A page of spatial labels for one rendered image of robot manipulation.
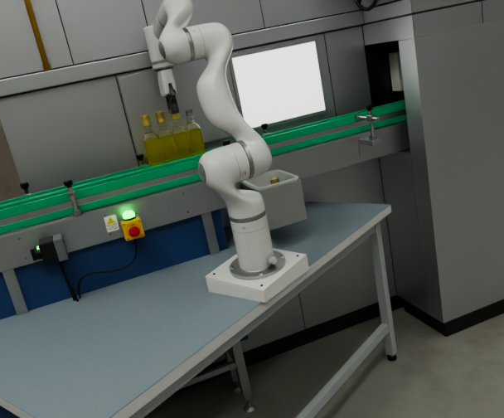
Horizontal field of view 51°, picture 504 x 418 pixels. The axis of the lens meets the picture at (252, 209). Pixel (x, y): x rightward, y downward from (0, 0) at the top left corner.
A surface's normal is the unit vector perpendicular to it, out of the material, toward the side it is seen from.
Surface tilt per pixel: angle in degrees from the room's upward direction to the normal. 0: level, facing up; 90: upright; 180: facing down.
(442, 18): 90
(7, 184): 90
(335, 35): 90
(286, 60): 90
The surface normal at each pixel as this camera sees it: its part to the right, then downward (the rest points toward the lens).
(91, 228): 0.34, 0.20
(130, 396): -0.19, -0.94
